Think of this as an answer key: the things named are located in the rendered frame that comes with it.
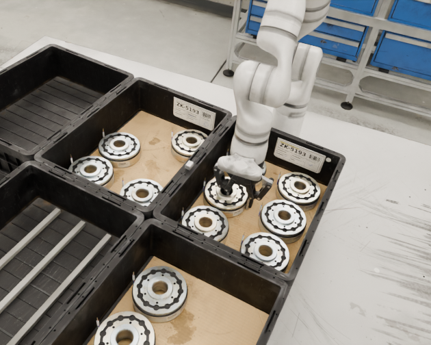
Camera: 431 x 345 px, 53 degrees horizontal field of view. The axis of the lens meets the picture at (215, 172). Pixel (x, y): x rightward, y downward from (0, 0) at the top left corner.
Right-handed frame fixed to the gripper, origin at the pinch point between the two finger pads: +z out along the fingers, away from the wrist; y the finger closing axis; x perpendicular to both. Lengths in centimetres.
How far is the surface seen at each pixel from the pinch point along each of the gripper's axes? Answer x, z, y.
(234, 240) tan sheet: 10.0, 2.2, -2.7
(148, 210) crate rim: 17.6, -7.7, 14.2
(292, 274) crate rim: 20.6, -7.8, -15.6
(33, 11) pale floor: -199, 85, 219
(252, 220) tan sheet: 2.8, 2.2, -4.7
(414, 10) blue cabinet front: -188, 16, -45
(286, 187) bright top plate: -7.6, -1.0, -9.6
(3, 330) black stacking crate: 45, 2, 29
